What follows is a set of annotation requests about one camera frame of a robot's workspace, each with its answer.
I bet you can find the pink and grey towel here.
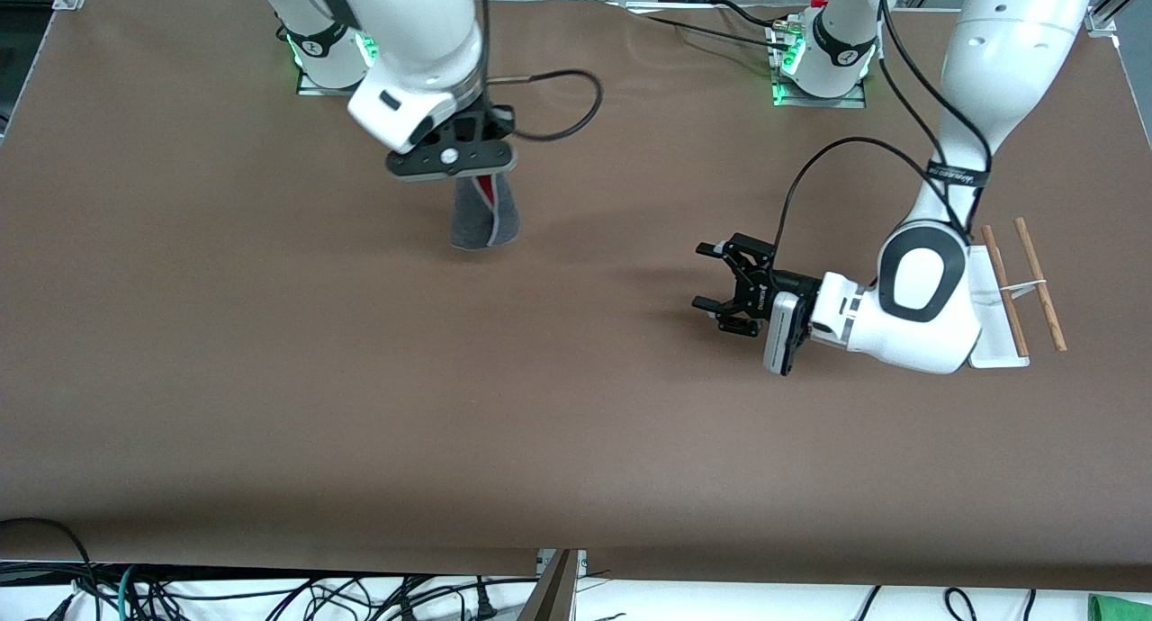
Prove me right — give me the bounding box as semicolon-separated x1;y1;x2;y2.
448;175;523;251

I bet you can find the white rack with wooden bars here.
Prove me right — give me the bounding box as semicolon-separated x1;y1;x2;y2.
967;216;1069;370

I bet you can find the brown table cover sheet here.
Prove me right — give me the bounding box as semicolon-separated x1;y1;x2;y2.
0;0;1152;593

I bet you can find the green cloth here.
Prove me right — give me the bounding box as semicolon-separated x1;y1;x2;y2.
1087;594;1152;621

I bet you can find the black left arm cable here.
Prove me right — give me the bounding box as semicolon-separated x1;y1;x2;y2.
776;0;995;280

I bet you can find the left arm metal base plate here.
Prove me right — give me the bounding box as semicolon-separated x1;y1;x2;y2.
769;22;869;111

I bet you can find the long black tabletop cable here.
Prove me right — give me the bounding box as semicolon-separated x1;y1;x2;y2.
621;3;793;50

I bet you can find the short curved black tabletop cable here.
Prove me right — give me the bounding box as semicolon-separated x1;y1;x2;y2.
714;0;779;28

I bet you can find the grey metal post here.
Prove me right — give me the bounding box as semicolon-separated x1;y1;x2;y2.
517;549;579;621

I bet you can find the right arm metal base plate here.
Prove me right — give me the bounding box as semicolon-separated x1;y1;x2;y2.
295;27;392;98

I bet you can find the teal floor cable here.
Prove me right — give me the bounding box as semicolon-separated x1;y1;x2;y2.
115;562;145;621

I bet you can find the black looping floor cable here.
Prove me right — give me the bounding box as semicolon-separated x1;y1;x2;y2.
0;517;100;621

